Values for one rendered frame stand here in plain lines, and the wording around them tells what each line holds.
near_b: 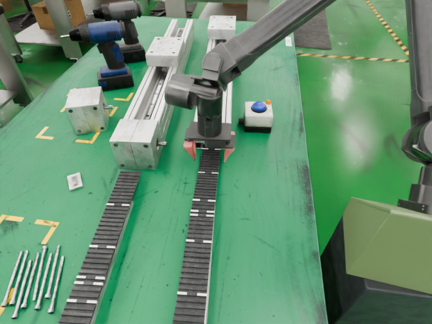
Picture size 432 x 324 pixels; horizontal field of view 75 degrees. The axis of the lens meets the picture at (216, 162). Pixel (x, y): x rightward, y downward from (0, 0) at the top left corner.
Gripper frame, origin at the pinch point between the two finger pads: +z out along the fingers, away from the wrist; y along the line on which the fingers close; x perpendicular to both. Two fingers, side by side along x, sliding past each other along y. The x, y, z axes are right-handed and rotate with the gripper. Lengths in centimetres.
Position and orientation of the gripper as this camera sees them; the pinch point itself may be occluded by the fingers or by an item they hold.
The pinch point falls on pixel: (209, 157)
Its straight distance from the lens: 74.5
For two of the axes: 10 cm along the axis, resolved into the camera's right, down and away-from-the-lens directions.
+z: -0.1, 7.1, 7.0
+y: -10.0, -0.5, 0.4
